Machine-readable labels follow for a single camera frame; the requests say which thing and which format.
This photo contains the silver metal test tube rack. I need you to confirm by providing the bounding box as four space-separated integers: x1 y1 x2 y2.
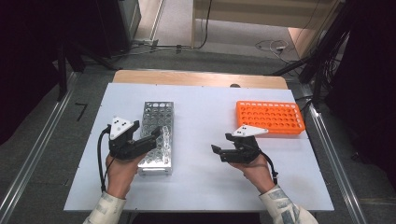
136 101 175 177

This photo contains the light wooden furniture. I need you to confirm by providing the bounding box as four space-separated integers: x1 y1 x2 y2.
191 0 345 60

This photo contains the person's left hand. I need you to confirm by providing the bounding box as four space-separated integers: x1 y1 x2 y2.
105 151 148 200

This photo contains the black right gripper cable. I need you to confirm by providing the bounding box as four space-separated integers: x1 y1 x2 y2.
258 148 279 185

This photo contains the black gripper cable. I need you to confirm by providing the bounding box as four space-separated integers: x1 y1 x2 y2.
258 148 279 185
96 124 114 193

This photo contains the orange plastic test tube rack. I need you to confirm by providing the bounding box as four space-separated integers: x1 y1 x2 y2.
235 100 306 135

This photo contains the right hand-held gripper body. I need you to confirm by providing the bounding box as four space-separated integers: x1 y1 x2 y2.
219 124 270 165

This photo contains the aluminium floor rail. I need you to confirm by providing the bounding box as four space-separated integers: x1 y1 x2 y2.
300 92 369 224
0 72 80 224

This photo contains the black stand with cables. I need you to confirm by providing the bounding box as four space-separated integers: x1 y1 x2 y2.
269 0 356 110

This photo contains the white floor cable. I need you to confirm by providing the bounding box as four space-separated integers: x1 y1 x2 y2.
255 38 292 63

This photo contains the dark cabinet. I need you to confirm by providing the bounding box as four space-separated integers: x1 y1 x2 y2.
92 0 142 60

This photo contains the person's right hand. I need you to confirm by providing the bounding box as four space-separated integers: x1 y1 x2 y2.
228 153 277 194

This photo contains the wooden table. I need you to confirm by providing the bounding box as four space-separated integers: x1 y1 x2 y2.
112 69 290 91

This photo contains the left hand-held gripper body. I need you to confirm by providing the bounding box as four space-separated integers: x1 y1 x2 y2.
106 116 158 161

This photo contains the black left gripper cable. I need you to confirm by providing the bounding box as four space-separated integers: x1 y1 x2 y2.
96 124 114 193

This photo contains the black hanging cable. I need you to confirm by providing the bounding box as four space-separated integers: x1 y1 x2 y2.
193 0 215 50

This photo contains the black tripod stand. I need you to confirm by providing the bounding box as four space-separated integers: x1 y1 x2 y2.
55 36 120 103

